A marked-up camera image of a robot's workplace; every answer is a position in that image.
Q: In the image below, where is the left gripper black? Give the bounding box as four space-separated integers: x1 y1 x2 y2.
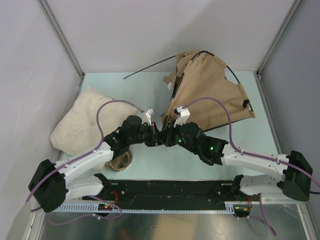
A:
128 122 164 147

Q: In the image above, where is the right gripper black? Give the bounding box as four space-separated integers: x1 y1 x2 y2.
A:
157 119 200 155

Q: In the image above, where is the beige fabric pet tent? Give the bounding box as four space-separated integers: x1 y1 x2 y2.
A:
161 53 256 131

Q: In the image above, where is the black tent pole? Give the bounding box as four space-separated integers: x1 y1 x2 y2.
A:
123 55 176 80
169 49 254 112

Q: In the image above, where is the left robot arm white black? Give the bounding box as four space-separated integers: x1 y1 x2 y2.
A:
27 115 159 213

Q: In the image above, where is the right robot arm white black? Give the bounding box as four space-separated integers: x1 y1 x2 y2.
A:
158 122 313 202

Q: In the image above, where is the stainless steel pet bowl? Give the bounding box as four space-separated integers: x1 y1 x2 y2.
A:
105 149 133 172

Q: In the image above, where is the white pompom toy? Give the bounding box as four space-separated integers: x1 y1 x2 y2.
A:
167 81 175 91

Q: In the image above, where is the cream plush cushion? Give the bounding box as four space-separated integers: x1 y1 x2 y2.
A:
50 87 138 156

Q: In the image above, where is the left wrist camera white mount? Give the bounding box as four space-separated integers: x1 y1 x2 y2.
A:
140 108 155 126

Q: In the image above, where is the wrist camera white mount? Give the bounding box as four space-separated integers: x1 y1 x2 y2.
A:
140 108 155 126
173 106 190 127

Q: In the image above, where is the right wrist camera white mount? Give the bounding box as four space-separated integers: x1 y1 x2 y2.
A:
173 106 190 127

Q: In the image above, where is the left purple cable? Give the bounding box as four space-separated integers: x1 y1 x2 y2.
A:
24 99 147 225

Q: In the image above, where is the purple cable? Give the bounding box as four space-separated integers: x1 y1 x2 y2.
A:
183 96 320 237
24 99 147 225

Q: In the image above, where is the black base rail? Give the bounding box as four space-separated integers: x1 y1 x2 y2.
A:
97 180 249 211

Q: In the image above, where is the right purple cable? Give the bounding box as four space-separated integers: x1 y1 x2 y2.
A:
183 96 320 237

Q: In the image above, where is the white slotted cable duct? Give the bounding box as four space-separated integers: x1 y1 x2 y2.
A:
53 202 251 214

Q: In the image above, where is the left aluminium frame post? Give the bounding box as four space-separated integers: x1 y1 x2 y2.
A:
37 0 85 79

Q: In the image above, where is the aluminium frame post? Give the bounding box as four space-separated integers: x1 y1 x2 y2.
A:
37 0 85 79
256 0 305 81

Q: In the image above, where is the right aluminium frame post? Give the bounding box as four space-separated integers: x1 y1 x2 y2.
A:
256 0 305 81

